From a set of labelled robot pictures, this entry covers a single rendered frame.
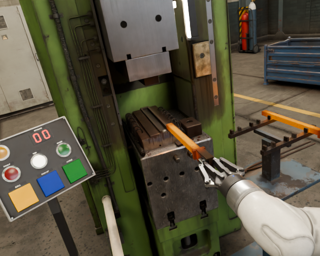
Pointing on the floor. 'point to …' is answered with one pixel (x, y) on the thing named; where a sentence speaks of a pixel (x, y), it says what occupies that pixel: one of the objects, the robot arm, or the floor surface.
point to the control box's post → (56, 210)
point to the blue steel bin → (299, 61)
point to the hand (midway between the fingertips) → (204, 158)
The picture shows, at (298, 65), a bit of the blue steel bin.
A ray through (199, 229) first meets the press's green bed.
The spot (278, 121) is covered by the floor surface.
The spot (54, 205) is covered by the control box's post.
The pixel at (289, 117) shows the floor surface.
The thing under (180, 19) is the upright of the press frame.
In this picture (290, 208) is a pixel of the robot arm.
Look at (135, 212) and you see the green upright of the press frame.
